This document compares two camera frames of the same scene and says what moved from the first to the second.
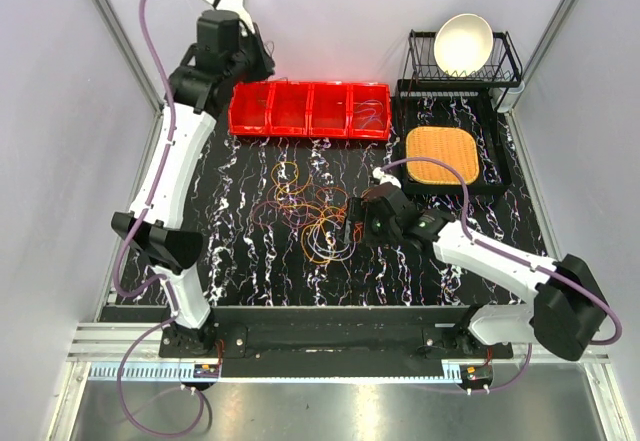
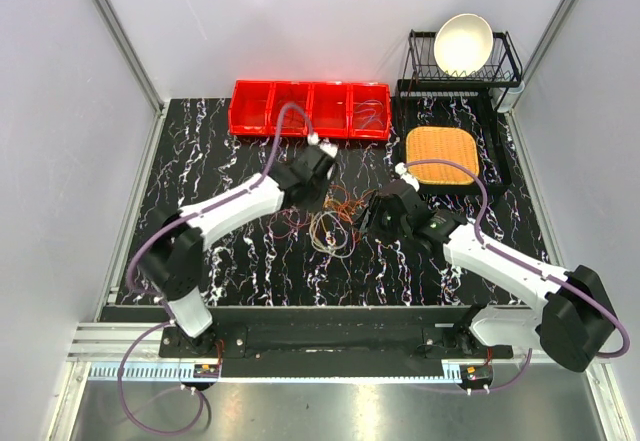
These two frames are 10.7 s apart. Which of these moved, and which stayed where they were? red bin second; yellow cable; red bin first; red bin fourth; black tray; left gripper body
Moved: left gripper body; yellow cable
Stayed: red bin second; red bin first; red bin fourth; black tray
